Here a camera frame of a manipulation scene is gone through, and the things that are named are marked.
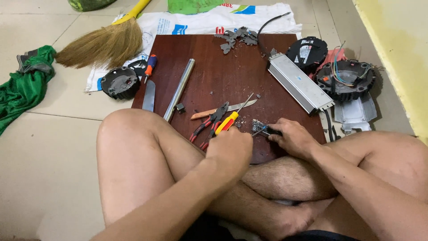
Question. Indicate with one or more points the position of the person's right leg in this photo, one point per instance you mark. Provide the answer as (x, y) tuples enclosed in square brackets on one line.
[(384, 160)]

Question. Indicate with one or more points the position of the small black block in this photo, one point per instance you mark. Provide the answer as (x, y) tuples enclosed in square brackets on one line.
[(180, 108)]

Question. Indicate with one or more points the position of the person's right fingers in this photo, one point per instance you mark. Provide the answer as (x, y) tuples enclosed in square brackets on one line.
[(279, 129)]

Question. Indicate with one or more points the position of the person's left hand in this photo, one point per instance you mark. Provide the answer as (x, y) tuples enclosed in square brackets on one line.
[(230, 149)]

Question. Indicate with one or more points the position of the dark green bundle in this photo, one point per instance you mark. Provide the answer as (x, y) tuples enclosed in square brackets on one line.
[(90, 4)]

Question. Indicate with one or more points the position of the person's leg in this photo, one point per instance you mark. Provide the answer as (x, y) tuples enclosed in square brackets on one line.
[(133, 157), (384, 160)]

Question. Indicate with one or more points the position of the thin metal pick tool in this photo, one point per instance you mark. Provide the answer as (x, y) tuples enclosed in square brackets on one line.
[(258, 132)]

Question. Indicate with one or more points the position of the small black electronic part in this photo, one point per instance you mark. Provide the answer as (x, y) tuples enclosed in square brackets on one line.
[(259, 126)]

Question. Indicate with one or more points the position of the shiny metal tube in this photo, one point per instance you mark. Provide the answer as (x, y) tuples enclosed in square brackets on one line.
[(180, 87)]

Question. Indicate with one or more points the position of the black round cover with label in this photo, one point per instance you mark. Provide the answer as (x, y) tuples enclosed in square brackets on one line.
[(307, 52)]

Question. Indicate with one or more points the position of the person's left leg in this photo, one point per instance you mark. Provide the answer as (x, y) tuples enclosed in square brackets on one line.
[(133, 157)]

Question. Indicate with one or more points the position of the dark red wooden board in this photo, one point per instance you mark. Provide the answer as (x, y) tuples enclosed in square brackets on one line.
[(220, 73)]

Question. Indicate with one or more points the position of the green plastic bag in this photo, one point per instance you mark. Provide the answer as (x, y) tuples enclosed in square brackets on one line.
[(194, 6)]

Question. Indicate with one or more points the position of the red black pliers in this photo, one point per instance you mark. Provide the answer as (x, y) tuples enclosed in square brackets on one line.
[(214, 121)]

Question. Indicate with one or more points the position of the red cloth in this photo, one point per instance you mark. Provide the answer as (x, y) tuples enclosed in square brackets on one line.
[(329, 58)]

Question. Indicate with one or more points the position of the green cloth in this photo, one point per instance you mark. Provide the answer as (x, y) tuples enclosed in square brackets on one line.
[(23, 87)]

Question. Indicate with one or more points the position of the person's left fingers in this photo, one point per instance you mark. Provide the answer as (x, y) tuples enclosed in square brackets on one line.
[(245, 140)]

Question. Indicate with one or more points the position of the pile of grey broken pieces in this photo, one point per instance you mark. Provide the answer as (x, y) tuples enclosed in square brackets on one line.
[(237, 37)]

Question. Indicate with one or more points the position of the silver metal driver box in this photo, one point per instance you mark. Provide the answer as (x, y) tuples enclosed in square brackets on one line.
[(299, 83)]

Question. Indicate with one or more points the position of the white woven sack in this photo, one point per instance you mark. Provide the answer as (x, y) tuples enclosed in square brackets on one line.
[(207, 20)]

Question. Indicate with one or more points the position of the black shorts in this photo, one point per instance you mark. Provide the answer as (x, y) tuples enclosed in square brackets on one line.
[(207, 231)]

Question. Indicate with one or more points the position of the grey metal bracket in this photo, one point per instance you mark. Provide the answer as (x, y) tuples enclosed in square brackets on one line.
[(356, 113)]

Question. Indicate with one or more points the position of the flat metal scraper blade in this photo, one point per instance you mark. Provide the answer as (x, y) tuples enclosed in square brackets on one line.
[(149, 97)]

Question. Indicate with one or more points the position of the person's right hand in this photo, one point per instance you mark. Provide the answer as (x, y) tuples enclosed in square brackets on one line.
[(296, 139)]

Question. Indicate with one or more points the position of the black round lamp housing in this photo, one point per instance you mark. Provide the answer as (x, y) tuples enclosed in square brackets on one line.
[(120, 83)]

